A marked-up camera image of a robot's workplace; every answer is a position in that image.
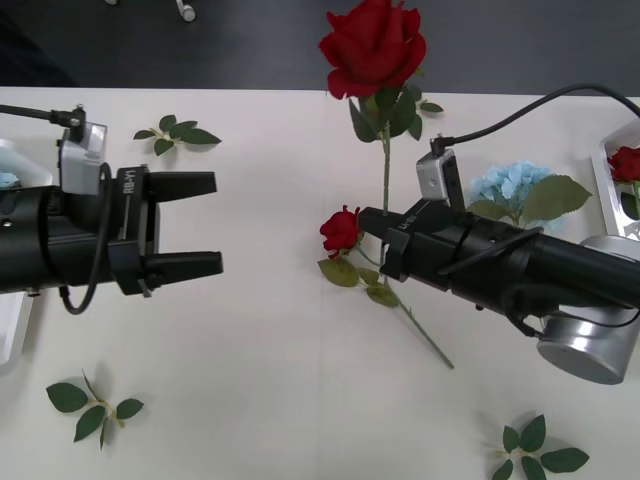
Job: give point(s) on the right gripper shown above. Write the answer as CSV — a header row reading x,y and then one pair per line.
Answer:
x,y
427,245

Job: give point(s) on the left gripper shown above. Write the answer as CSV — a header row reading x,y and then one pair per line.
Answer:
x,y
135,225

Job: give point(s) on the pale blue flower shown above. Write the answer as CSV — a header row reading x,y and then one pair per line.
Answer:
x,y
515,180

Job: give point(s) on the red rose with dark leaves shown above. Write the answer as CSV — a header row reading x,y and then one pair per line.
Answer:
x,y
372,45
625,162

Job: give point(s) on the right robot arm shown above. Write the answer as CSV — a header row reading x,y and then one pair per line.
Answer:
x,y
550,270

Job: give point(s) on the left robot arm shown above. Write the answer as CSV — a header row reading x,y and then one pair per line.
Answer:
x,y
30,240

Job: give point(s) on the red rose with olive leaves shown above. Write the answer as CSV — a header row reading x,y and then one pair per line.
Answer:
x,y
340,230

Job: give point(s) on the loose green leaf twig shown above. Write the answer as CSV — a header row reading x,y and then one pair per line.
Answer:
x,y
65,397
192,135
432,106
565,459

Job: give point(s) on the pale blue flower head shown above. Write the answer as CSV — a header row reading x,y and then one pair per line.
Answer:
x,y
7,181

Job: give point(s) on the shallow white box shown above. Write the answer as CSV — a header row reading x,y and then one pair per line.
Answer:
x,y
12,330
606,190

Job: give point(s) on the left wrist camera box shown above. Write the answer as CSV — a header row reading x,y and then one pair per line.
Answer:
x,y
80,165

